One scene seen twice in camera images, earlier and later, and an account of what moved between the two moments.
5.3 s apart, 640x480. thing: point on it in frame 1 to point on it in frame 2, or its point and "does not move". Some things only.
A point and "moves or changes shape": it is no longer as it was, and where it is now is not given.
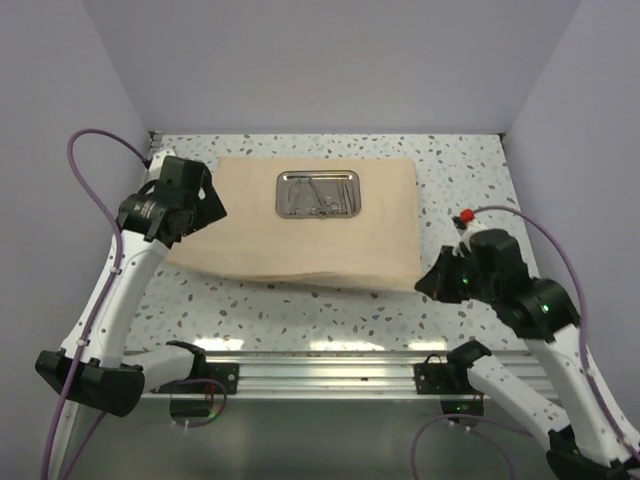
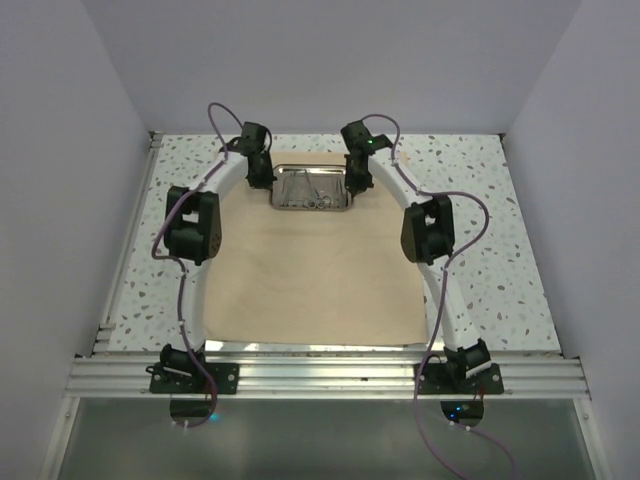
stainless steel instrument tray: [318, 194] moves or changes shape
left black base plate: [228, 373] does not move
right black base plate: [436, 378] does not move
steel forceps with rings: [325, 209] to [317, 201]
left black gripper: [210, 208] to [265, 182]
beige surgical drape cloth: [377, 250] moves or changes shape
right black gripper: [434, 282] to [354, 186]
